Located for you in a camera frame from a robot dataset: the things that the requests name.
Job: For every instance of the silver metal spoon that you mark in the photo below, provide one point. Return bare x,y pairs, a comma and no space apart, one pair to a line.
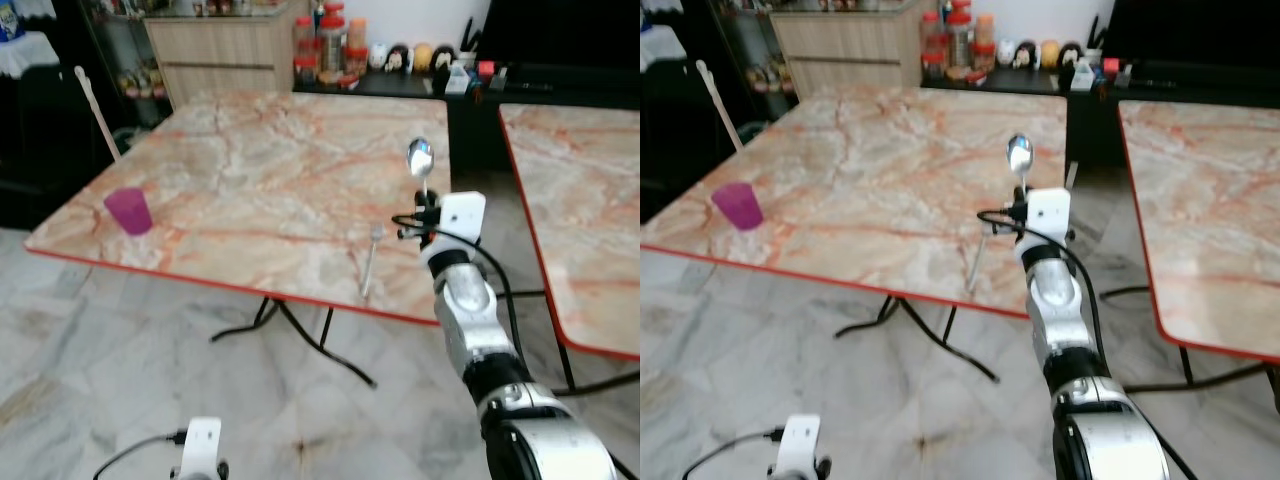
420,157
1020,154

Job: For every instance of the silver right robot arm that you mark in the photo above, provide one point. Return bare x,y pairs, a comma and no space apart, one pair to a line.
470,320
1062,310

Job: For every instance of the silver metal fork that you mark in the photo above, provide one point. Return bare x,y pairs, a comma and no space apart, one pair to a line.
369,265

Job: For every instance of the small white box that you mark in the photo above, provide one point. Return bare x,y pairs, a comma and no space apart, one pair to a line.
1082,76
458,80

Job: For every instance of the small red object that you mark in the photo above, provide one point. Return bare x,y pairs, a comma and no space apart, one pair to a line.
486,69
1111,66

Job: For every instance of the white round figurine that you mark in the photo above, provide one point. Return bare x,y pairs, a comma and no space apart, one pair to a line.
379,58
1007,54

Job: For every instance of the yellow round figurine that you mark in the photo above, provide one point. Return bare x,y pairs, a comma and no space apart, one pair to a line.
1050,54
423,56

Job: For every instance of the large marble folding table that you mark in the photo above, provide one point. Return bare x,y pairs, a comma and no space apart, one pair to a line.
870,170
250,170

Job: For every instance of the marble table with red rim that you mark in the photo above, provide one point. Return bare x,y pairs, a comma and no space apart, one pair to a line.
1210,210
585,200

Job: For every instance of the orange lid jar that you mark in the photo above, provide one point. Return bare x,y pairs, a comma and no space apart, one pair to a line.
985,40
357,45

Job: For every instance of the small red lid jar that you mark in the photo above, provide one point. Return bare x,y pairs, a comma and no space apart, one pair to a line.
933,50
305,55

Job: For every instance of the large red lid jar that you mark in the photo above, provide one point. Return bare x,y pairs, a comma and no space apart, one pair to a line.
960,38
332,42

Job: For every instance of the light wood drawer cabinet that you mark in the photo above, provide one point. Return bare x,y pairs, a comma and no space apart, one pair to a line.
225,55
850,50

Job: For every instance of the purple plastic cup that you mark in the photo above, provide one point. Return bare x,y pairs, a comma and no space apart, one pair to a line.
738,206
130,210

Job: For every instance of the white lace cloth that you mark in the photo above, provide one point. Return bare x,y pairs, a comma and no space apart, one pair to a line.
25,52
660,46

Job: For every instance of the dark display shelf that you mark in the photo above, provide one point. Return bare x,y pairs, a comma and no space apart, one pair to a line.
752,55
130,60

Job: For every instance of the light wooden stick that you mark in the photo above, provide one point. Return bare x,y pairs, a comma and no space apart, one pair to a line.
720,105
98,115

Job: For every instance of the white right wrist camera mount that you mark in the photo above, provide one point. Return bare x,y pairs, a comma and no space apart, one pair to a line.
462,213
1048,210

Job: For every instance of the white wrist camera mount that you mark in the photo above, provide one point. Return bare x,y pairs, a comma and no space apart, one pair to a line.
201,445
462,213
1048,210
800,442

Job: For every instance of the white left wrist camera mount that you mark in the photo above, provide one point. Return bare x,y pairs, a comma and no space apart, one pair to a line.
201,445
800,442

